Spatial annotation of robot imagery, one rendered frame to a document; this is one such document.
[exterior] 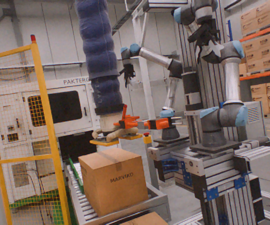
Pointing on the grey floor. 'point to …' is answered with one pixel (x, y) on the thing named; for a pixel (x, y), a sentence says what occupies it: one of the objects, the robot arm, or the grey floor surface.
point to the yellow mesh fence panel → (32, 154)
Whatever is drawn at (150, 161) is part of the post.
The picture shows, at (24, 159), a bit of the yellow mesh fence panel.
